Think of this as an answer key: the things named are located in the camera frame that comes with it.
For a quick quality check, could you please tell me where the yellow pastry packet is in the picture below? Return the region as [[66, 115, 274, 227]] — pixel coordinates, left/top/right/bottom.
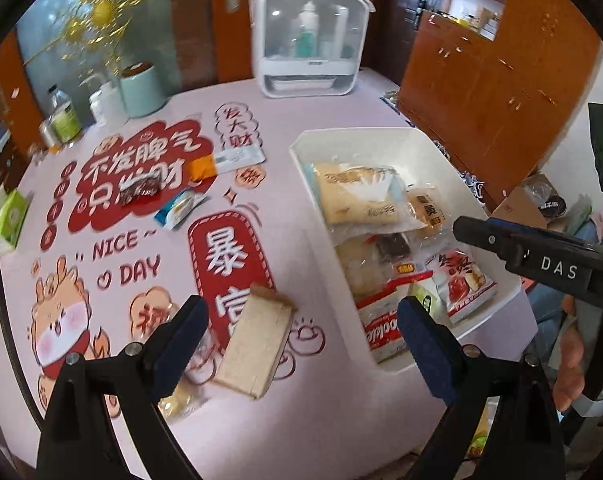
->
[[406, 187, 455, 241]]

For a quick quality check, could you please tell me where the red and white snack packet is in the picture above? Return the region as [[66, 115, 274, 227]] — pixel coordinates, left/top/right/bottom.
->
[[356, 282, 432, 365]]

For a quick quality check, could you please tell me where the beige wafer packet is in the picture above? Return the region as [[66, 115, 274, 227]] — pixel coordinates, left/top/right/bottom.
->
[[212, 284, 298, 401]]

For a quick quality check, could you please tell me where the black cable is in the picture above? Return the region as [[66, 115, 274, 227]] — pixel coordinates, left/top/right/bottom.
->
[[0, 220, 47, 421]]

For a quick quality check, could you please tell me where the metal can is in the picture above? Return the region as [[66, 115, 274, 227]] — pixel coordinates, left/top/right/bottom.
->
[[39, 120, 62, 153]]

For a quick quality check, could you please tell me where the blue and white snack packet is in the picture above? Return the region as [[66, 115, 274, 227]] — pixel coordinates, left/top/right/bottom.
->
[[154, 187, 208, 231]]

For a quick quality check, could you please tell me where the green tissue box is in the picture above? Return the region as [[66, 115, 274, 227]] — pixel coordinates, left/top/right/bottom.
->
[[0, 189, 32, 251]]

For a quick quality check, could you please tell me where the small green snack packet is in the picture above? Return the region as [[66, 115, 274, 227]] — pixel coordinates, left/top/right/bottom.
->
[[409, 280, 447, 321]]

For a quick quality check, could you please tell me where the dark wooden door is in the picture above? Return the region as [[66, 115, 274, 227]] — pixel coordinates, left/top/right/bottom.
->
[[381, 0, 435, 76]]

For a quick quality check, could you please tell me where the glass bottle with green label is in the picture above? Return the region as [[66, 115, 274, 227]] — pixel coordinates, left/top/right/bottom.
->
[[46, 85, 82, 143]]

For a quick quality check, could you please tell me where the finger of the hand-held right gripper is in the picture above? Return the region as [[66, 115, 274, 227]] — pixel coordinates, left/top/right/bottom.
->
[[486, 219, 603, 251], [452, 216, 532, 263]]

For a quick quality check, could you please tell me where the orange sachet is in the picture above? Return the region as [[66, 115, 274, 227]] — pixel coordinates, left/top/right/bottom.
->
[[189, 156, 217, 182]]

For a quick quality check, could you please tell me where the clear packet of dark dates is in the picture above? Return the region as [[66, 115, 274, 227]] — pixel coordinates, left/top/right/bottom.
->
[[374, 230, 432, 281]]

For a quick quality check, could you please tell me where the wooden wall cabinet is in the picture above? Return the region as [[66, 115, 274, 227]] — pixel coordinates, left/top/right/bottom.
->
[[396, 0, 603, 211]]

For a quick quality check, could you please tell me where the large clear bread packet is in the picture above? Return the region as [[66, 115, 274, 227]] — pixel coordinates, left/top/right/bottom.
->
[[314, 162, 407, 226]]

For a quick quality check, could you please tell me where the white squeeze bottle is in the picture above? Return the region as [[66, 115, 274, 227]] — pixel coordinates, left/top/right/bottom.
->
[[79, 72, 128, 128]]

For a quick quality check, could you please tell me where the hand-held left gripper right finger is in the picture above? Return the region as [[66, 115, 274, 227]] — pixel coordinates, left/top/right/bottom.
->
[[396, 296, 565, 480]]

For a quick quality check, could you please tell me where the frosted glass sliding door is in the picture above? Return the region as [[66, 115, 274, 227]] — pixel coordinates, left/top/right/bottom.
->
[[16, 0, 217, 96]]

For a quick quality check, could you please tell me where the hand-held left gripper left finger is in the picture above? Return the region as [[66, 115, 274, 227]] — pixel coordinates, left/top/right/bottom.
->
[[36, 295, 210, 480]]

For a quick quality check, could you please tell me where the person's right hand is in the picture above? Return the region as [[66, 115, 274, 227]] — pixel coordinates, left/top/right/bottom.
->
[[551, 327, 603, 428]]

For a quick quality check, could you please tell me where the dark chocolate snack packet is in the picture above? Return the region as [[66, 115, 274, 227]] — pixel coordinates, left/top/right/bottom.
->
[[119, 177, 163, 207]]

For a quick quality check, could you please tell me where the white packet with apple print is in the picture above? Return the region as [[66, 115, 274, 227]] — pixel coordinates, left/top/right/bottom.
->
[[424, 247, 498, 325]]

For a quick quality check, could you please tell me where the teal canister with brown lid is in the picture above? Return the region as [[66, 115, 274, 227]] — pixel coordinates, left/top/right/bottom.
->
[[119, 61, 167, 119]]

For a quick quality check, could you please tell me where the gold door ornament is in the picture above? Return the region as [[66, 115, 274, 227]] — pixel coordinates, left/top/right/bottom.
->
[[24, 0, 182, 91]]

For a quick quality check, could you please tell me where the yellowish puffed snack packet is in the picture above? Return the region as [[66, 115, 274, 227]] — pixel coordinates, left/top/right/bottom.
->
[[159, 330, 222, 423]]

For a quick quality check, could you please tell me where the white sachet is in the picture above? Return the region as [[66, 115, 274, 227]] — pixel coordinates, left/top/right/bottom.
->
[[214, 147, 266, 175]]

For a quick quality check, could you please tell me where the white countertop sterilizer appliance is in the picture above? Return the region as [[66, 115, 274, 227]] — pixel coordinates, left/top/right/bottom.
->
[[248, 0, 377, 99]]

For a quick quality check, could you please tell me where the white plastic bin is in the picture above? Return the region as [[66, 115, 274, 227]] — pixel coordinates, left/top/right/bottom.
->
[[289, 127, 539, 373]]

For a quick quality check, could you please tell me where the cardboard box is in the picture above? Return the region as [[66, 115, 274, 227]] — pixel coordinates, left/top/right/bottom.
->
[[489, 172, 582, 233]]

